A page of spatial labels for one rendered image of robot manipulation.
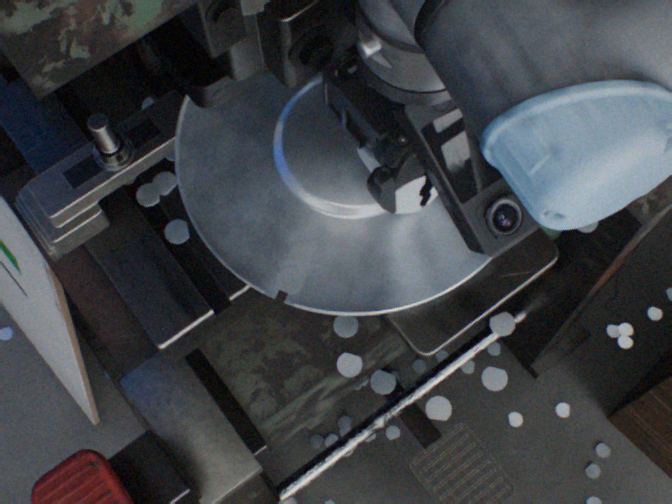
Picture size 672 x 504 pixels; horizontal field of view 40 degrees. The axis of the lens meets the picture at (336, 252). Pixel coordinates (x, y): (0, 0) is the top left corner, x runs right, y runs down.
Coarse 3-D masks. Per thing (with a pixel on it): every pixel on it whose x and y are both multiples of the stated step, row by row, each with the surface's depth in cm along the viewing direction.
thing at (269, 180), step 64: (192, 128) 74; (256, 128) 74; (320, 128) 73; (192, 192) 73; (256, 192) 72; (320, 192) 71; (256, 256) 71; (320, 256) 70; (384, 256) 70; (448, 256) 70
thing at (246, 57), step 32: (256, 0) 55; (288, 0) 56; (320, 0) 56; (256, 32) 60; (288, 32) 56; (320, 32) 58; (352, 32) 61; (224, 64) 62; (256, 64) 63; (288, 64) 60; (320, 64) 59
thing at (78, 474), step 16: (64, 464) 67; (80, 464) 67; (96, 464) 67; (48, 480) 67; (64, 480) 67; (80, 480) 67; (96, 480) 67; (112, 480) 67; (32, 496) 67; (48, 496) 66; (64, 496) 66; (80, 496) 66; (96, 496) 66; (112, 496) 66; (128, 496) 67
